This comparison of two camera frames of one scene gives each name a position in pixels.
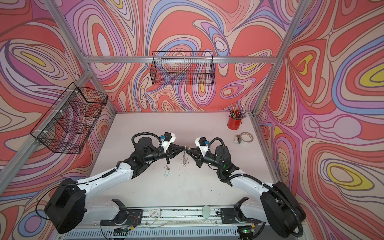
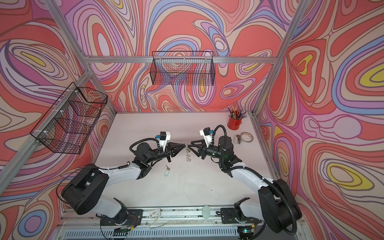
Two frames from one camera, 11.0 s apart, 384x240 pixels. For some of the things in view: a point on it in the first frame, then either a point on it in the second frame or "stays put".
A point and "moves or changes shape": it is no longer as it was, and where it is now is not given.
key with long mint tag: [167, 171] stays put
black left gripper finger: [173, 147] stays put
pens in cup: [237, 114] stays put
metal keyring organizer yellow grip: [184, 159] moves or changes shape
